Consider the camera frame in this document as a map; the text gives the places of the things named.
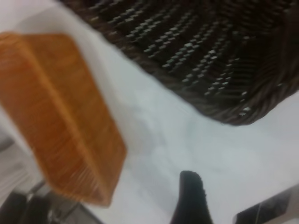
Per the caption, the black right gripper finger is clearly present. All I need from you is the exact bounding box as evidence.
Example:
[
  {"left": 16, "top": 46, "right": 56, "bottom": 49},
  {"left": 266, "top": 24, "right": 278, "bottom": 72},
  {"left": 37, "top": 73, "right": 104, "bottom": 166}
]
[{"left": 169, "top": 170, "right": 212, "bottom": 224}]

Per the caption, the dark brown wicker basket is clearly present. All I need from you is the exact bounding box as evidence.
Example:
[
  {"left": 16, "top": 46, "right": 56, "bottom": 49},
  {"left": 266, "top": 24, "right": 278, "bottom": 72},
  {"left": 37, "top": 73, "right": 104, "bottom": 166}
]
[{"left": 58, "top": 0, "right": 299, "bottom": 128}]

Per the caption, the orange wicker basket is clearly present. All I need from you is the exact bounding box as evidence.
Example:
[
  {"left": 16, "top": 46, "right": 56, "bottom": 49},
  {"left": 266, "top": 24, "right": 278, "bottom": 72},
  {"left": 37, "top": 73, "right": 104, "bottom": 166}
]
[{"left": 0, "top": 31, "right": 128, "bottom": 208}]

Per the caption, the dark shiny equipment base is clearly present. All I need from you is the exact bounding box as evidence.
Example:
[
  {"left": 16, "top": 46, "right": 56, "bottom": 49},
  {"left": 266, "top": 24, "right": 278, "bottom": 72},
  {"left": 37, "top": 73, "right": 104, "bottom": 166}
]
[{"left": 235, "top": 186, "right": 299, "bottom": 224}]

